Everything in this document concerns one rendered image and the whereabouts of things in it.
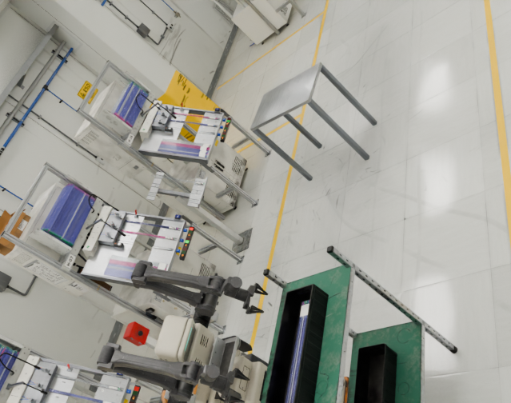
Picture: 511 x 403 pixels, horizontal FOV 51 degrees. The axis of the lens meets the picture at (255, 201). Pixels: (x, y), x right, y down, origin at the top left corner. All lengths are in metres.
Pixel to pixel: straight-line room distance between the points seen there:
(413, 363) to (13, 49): 5.88
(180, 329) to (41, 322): 3.62
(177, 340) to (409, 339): 1.20
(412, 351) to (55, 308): 4.21
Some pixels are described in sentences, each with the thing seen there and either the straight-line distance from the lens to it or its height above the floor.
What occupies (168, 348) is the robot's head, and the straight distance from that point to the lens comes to 2.64.
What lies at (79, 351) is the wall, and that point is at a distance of 6.30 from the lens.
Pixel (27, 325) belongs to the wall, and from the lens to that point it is 6.10.
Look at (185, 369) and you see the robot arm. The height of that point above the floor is 1.35.
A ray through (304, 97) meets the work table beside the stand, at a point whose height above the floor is 0.80.
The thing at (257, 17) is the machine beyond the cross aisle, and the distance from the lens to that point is 8.48.
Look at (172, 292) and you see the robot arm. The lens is 2.72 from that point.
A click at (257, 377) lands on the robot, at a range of 2.97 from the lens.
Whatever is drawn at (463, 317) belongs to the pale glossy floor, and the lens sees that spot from 3.37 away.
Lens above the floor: 2.61
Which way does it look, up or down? 27 degrees down
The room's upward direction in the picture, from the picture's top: 52 degrees counter-clockwise
